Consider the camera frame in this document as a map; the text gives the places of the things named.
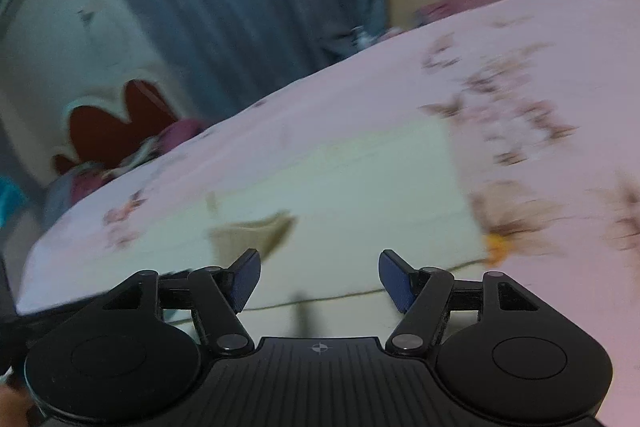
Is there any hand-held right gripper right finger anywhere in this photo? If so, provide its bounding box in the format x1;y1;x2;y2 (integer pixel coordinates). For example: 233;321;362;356
378;249;538;353

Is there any pile of mixed clothes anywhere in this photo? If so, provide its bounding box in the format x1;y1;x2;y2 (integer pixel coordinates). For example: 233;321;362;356
44;117;211;220

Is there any red heart-shaped cushion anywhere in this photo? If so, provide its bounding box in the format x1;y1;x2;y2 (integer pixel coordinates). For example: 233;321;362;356
52;79;181;174

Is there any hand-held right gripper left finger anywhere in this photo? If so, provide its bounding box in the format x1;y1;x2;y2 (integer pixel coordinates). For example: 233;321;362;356
102;249;262;355

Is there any pink floral bed sheet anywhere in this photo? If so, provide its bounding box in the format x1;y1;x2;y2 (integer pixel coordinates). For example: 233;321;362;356
15;0;640;427

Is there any small orange cloth piece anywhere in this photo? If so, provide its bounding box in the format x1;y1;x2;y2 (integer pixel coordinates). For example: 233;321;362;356
487;234;511;264

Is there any cream knit garment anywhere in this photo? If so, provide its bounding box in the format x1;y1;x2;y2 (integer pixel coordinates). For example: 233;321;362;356
165;119;491;343

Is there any teal curtain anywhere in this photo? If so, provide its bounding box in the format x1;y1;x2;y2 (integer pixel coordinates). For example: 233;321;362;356
0;176;27;220

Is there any white standing air conditioner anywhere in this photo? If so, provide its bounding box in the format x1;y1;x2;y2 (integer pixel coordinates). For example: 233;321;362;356
0;0;168;148

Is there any white pump bottle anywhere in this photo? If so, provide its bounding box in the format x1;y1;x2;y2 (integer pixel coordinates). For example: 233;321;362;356
350;26;376;52

